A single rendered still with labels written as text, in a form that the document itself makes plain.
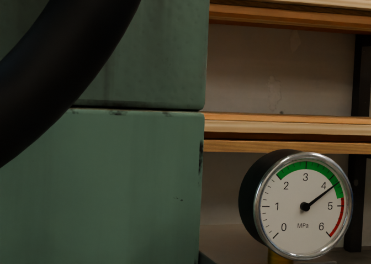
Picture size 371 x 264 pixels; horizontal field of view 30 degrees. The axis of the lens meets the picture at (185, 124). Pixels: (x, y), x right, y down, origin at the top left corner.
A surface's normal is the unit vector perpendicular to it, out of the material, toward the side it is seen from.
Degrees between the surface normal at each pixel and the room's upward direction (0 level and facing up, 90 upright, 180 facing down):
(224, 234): 0
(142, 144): 90
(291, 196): 90
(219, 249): 0
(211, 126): 90
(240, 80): 90
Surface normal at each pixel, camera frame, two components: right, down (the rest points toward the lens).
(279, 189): 0.29, 0.07
